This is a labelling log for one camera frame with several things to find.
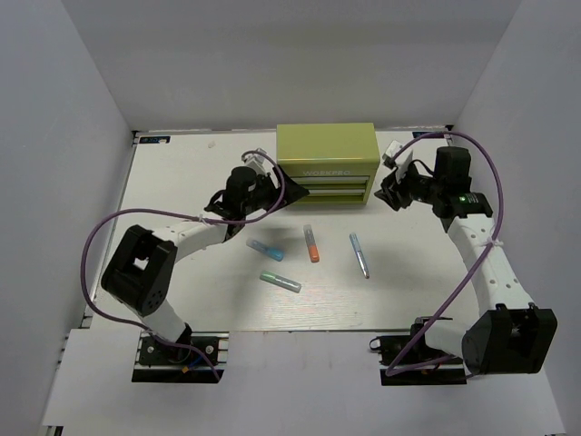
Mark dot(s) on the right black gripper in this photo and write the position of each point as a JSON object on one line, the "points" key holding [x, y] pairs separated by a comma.
{"points": [[398, 188]]}

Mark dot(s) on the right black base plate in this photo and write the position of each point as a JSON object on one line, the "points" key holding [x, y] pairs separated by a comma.
{"points": [[437, 370]]}

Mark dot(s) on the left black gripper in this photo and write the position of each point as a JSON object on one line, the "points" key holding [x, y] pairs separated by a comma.
{"points": [[292, 193]]}

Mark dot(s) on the green Workpro drawer chest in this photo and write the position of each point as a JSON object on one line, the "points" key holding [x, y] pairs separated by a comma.
{"points": [[337, 163]]}

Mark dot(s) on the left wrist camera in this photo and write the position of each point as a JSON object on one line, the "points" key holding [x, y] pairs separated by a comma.
{"points": [[255, 160]]}

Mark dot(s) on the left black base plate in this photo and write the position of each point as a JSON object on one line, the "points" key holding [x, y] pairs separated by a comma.
{"points": [[157, 363]]}

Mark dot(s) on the orange cap highlighter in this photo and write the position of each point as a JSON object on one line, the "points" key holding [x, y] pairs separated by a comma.
{"points": [[311, 244]]}

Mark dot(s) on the blue cap highlighter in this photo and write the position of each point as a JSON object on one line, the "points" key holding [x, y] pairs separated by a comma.
{"points": [[271, 252]]}

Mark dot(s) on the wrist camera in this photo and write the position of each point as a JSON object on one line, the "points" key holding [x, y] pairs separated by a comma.
{"points": [[397, 157], [255, 160]]}

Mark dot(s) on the left blue table sticker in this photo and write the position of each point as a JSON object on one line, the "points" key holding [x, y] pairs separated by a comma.
{"points": [[157, 139]]}

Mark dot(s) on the green cap highlighter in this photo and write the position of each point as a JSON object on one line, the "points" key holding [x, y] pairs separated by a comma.
{"points": [[278, 280]]}

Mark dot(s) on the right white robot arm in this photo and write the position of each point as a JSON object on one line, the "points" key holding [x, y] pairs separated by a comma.
{"points": [[511, 335]]}

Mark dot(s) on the blue table sticker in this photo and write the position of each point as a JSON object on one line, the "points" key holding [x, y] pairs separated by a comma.
{"points": [[429, 135], [157, 139]]}

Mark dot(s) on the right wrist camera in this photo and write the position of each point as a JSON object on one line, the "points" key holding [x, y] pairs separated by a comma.
{"points": [[397, 157]]}

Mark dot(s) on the right blue table sticker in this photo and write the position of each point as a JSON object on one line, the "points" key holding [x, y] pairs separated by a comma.
{"points": [[429, 135]]}

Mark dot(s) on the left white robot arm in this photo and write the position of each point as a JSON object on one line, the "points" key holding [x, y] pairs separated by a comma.
{"points": [[140, 271]]}

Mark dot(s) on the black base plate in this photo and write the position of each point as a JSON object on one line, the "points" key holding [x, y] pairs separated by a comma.
{"points": [[437, 370], [157, 363]]}

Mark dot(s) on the blue silver pen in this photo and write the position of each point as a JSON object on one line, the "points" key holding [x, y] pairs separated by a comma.
{"points": [[359, 255]]}

